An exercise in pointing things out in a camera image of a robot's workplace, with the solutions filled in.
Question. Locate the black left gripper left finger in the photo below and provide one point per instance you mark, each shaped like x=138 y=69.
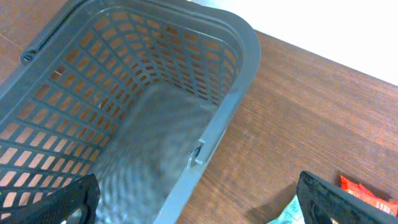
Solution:
x=74 y=203

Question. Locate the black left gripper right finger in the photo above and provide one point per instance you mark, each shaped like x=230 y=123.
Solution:
x=323 y=202

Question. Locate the mint green tissue packet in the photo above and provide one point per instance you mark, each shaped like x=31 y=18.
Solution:
x=292 y=214

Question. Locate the red orange pasta packet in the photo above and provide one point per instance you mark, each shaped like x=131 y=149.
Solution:
x=361 y=192

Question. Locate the grey plastic shopping basket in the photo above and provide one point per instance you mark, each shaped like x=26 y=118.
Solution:
x=138 y=93

